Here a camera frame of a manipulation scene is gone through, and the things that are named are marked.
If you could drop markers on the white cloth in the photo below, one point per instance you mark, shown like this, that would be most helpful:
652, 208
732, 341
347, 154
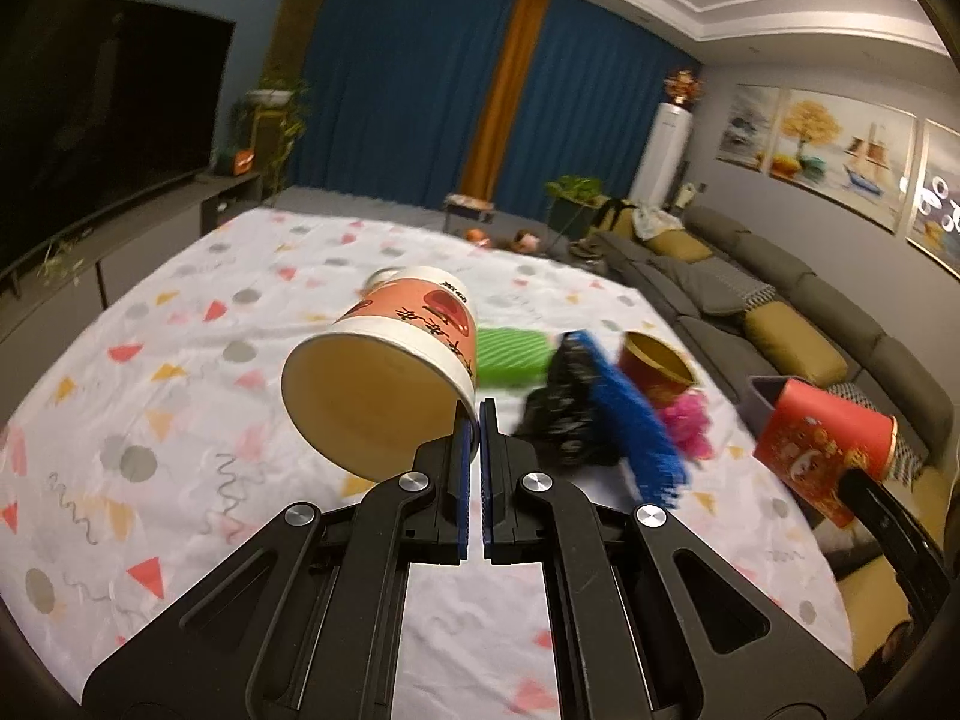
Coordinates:
658, 219

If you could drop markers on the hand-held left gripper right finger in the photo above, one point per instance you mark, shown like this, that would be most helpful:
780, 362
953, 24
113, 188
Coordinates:
489, 480

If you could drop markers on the white printed tablecloth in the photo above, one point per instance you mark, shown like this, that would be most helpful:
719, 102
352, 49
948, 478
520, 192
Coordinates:
187, 465

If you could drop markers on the tree and sailboat painting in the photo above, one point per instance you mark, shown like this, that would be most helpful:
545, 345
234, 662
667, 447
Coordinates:
840, 154

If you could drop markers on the small pink plastic bag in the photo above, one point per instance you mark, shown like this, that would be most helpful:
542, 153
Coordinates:
690, 420

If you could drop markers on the black white patterned cushion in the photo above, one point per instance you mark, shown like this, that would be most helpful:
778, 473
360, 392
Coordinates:
754, 291
907, 457

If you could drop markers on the black television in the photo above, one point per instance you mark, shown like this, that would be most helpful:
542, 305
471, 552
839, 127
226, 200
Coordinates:
97, 127

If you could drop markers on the brown toy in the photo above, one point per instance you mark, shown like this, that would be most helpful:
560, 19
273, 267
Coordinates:
526, 242

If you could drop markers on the grey television cabinet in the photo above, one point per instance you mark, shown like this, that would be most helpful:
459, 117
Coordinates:
150, 240

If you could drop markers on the purple abstract painting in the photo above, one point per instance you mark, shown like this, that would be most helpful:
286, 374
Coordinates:
937, 202

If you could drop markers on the dark tray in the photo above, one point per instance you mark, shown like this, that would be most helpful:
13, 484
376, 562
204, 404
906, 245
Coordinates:
585, 253

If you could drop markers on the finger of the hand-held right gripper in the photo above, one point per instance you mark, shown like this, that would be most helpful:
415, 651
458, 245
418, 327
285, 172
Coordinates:
900, 532

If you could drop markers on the blue curtain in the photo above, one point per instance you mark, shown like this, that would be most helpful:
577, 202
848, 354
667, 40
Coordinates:
397, 75
607, 105

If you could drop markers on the green metal plant stand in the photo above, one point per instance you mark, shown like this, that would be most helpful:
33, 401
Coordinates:
574, 225

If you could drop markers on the small yellow cushion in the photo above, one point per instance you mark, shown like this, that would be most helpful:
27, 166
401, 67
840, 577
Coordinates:
679, 246

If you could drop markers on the blue foam net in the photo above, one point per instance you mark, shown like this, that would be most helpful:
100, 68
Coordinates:
637, 427

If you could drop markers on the dry plant sprigs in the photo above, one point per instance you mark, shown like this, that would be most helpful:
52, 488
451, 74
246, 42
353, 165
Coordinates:
64, 253

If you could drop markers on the red printed paper cup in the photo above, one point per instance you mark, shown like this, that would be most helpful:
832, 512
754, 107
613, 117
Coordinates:
810, 442

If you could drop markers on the orange toy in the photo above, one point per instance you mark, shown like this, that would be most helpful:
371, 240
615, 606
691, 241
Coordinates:
478, 237

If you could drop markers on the white standing air conditioner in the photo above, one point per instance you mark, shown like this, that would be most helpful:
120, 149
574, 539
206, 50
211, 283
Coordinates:
660, 157

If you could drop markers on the black plastic bag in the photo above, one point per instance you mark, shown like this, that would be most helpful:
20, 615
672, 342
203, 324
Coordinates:
570, 405

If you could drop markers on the gold rimmed red paper cup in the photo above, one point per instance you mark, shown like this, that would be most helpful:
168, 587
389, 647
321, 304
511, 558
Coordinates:
652, 379

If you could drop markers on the small grey landscape painting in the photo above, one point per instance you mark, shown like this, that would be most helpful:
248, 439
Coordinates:
748, 126

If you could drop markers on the trailing potted plant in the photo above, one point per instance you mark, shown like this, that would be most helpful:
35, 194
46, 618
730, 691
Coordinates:
274, 97

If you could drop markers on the grey cushion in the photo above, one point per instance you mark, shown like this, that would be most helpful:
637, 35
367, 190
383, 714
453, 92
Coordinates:
697, 285

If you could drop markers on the red gold flower ornament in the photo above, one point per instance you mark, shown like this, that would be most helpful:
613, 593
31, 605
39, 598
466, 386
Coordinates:
684, 86

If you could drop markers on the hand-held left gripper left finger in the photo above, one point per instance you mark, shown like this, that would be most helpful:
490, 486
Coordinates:
465, 480

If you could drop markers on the orange curtain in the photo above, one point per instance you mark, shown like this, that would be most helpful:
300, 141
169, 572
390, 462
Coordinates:
502, 105

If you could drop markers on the green foam net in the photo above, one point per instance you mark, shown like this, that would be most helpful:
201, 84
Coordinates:
514, 356

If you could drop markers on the orange print paper bowl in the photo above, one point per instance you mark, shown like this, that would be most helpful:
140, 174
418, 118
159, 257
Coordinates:
375, 382

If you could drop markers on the green potted plant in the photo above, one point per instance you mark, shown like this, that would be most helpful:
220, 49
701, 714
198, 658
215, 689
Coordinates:
574, 189

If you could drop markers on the wooden plant stand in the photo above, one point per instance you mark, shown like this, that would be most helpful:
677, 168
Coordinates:
271, 154

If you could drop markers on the large yellow cushion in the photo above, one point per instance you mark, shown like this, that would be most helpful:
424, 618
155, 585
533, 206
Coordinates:
799, 345

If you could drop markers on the orange speaker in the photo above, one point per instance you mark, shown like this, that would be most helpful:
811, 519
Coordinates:
236, 163

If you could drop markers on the grey sofa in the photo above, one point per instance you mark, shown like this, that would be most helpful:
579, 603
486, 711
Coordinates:
810, 285

